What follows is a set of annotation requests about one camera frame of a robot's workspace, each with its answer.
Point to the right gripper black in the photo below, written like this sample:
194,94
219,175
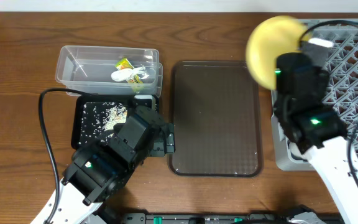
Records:
324,85

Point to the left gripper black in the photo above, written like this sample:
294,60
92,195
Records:
165,140

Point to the rice leftovers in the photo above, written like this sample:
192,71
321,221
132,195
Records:
98,117

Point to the yellow plate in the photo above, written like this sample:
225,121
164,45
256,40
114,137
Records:
270,39

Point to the white wrapper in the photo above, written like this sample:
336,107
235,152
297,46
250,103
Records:
128,73

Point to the orange green snack wrapper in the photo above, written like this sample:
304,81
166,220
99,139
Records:
124,63

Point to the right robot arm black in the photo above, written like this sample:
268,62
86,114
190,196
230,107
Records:
314,129

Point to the grey dishwasher rack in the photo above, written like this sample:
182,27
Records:
341,93

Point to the black tray bin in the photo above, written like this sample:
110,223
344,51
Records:
126,100

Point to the brown serving tray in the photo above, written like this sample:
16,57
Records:
216,118

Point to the clear plastic bin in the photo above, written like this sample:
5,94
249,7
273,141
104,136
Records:
89,69

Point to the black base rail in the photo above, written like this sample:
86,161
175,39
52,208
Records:
299,214

